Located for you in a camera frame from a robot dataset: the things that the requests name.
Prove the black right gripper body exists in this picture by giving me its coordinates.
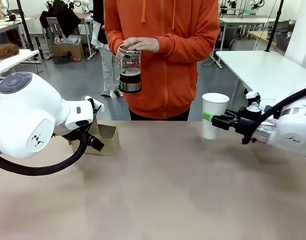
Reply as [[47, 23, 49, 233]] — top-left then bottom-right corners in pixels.
[[231, 107, 262, 146]]

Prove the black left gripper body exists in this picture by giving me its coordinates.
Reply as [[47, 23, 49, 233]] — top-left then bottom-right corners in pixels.
[[67, 124, 105, 153]]

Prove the brown cardboard cup carrier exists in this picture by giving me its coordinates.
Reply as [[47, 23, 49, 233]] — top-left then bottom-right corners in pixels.
[[70, 117, 120, 157]]

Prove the tall white paper cup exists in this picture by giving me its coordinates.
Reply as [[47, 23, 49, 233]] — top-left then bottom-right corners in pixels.
[[201, 92, 230, 140]]

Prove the glass French press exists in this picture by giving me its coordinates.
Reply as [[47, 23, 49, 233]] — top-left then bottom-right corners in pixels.
[[117, 45, 143, 95]]

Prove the person's right forearm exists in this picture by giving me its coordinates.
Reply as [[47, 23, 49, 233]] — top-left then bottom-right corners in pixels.
[[104, 27, 130, 57]]

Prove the person's left forearm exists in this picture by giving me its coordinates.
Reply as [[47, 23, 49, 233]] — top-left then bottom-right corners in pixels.
[[155, 32, 220, 63]]

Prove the person's left hand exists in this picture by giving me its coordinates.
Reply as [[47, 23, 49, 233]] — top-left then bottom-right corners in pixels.
[[123, 36, 160, 54]]

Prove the large white table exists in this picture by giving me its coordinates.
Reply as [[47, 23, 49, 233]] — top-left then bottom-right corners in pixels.
[[215, 50, 306, 101]]

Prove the person in orange hoodie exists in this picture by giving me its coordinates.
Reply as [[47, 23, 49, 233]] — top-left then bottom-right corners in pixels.
[[103, 0, 221, 121]]

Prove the bystander in white trousers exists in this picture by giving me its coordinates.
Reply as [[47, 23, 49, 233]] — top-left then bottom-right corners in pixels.
[[91, 0, 123, 98]]

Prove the white lab bench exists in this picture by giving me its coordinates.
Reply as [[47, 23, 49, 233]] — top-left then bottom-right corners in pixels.
[[219, 16, 276, 51]]

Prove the brown cardboard box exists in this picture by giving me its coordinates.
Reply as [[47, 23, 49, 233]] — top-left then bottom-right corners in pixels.
[[52, 41, 85, 61]]

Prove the black tripod pole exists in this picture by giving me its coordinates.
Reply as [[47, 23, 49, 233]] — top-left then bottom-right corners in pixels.
[[16, 0, 35, 52], [264, 0, 285, 53]]

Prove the grey device on box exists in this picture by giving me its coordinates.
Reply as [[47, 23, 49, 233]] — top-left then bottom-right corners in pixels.
[[53, 34, 81, 46]]

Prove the white side table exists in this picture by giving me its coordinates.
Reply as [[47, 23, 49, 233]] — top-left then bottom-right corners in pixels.
[[0, 49, 41, 80]]

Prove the brown furry bundle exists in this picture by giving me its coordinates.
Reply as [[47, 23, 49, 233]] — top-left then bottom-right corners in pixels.
[[0, 43, 20, 63]]

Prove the black cloth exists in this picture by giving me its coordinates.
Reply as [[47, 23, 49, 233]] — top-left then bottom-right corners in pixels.
[[39, 0, 82, 38]]

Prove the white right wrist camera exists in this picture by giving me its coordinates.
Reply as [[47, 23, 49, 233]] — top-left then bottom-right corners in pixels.
[[245, 91, 262, 113]]

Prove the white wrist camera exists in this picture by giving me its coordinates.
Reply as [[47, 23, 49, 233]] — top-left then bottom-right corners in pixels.
[[245, 91, 262, 113], [84, 95, 105, 115]]

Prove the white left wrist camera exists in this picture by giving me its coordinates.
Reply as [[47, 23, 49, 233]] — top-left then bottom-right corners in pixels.
[[84, 95, 105, 115]]

